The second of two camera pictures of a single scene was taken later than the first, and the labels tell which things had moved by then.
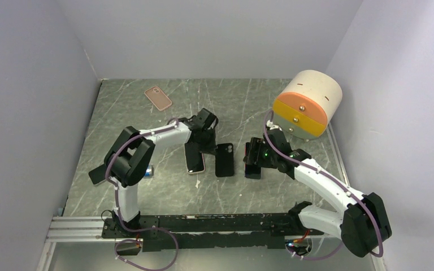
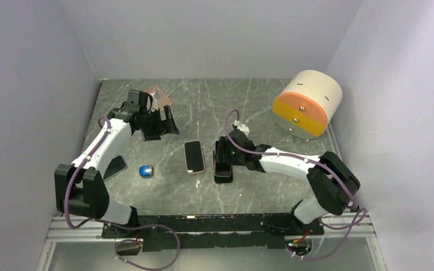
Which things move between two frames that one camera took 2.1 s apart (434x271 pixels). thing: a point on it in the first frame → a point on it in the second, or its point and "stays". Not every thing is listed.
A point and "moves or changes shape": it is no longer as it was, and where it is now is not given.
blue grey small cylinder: x=150 y=172 stays
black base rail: x=157 y=232 stays
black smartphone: x=194 y=161 stays
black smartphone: x=98 y=175 moves or changes shape
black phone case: x=224 y=160 moves or changes shape
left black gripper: x=210 y=148 → x=163 y=127
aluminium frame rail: x=77 y=229 stays
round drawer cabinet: x=306 y=104 stays
